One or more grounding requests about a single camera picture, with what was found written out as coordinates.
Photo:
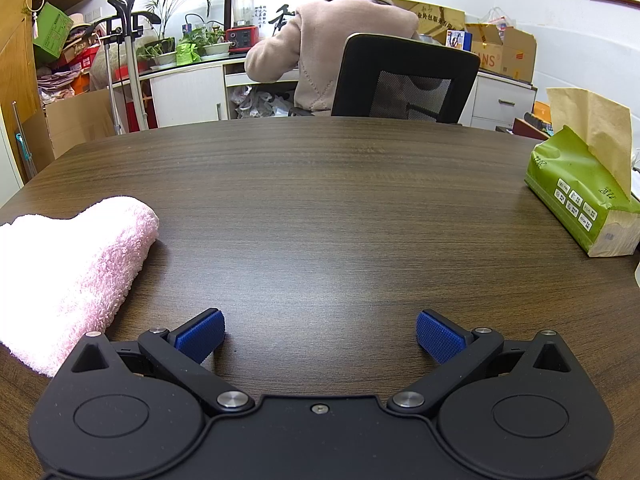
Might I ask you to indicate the red blender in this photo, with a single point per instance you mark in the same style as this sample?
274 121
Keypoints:
242 35

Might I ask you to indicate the dark red box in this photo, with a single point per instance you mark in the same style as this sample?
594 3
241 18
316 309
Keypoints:
530 127

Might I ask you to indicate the white desk cabinet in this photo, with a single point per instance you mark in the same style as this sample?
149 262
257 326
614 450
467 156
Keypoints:
185 95

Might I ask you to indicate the wooden shelf unit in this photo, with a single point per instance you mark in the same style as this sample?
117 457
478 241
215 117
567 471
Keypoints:
15 75

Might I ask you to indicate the green cardboard box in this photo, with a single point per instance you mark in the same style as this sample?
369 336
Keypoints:
52 32

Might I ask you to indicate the black office chair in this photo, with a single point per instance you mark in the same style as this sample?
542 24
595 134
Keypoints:
410 70

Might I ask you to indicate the potted plant with tall leaves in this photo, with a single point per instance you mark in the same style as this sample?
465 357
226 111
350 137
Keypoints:
165 57

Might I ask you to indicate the metal tripod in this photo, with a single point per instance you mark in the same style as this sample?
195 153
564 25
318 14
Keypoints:
122 10

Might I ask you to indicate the small potted plant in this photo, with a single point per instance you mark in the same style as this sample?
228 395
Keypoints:
215 47

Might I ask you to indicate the large plain cardboard box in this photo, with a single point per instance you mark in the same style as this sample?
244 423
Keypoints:
75 120

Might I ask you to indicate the open printed cardboard box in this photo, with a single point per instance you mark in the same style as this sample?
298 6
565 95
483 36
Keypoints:
515 55

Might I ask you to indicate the pink towel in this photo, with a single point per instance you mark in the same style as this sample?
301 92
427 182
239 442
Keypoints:
75 260

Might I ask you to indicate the orange box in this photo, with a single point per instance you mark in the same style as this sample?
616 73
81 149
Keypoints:
541 108

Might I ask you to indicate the small blue printed box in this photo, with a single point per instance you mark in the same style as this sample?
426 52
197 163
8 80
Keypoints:
459 40

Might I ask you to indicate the white drawer unit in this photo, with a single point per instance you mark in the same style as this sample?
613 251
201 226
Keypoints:
500 100

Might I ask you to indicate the dark framed calligraphy with flowers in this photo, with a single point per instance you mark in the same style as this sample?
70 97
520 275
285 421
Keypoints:
270 15

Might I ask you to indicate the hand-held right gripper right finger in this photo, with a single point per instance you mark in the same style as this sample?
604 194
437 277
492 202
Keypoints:
440 335

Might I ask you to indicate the pile of colourful clutter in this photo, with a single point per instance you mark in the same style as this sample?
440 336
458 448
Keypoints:
65 75

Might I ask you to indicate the flat brown cardboard box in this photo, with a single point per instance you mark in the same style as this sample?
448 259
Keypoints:
435 15

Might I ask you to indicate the green bag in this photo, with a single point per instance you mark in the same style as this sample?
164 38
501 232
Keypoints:
187 54

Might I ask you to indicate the green tissue pack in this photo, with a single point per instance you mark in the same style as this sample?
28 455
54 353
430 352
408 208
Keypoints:
575 180

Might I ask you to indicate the red gift boxes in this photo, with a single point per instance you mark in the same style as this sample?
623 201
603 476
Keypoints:
131 105

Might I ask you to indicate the pile of plastic bags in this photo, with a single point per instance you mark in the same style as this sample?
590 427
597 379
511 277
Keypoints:
260 102

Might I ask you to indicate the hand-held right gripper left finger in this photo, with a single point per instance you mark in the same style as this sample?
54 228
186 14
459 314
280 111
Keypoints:
202 335

